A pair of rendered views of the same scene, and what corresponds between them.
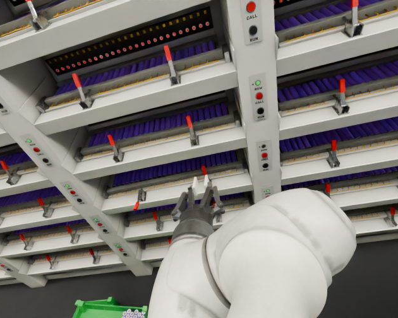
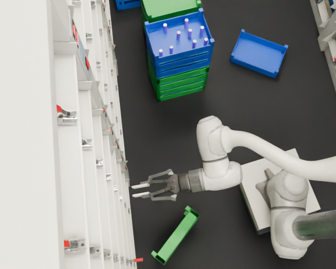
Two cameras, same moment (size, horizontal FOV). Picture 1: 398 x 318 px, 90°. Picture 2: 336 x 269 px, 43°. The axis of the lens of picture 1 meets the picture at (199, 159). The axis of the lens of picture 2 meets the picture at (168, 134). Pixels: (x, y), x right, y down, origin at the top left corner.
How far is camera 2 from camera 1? 145 cm
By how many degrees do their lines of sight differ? 64
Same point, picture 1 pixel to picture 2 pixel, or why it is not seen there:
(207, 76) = (106, 154)
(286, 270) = (230, 132)
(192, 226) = (194, 176)
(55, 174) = not seen: outside the picture
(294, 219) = (215, 128)
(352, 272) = (137, 125)
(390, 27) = (98, 49)
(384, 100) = not seen: hidden behind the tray
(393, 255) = (126, 96)
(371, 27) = not seen: hidden behind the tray
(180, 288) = (226, 168)
